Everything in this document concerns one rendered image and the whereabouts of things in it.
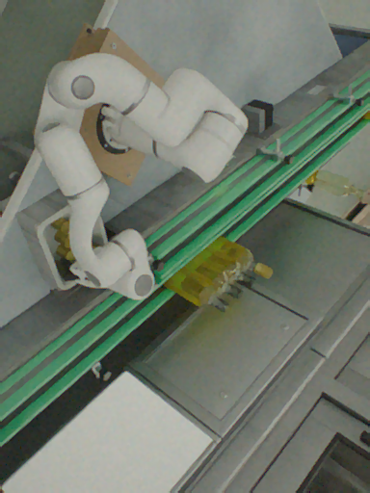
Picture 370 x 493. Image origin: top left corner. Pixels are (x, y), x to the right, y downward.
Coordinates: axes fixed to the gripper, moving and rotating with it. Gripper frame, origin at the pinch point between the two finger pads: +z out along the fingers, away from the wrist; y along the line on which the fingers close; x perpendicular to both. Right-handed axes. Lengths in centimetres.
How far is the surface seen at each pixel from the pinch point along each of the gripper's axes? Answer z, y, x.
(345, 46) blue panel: 16, 167, -3
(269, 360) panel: -36, 22, -42
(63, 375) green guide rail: -4.2, -19.0, -23.1
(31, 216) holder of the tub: -0.3, -4.9, 16.1
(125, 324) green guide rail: -5.3, 2.0, -23.4
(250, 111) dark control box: 2, 80, 5
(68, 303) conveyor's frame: 2.8, -6.4, -11.5
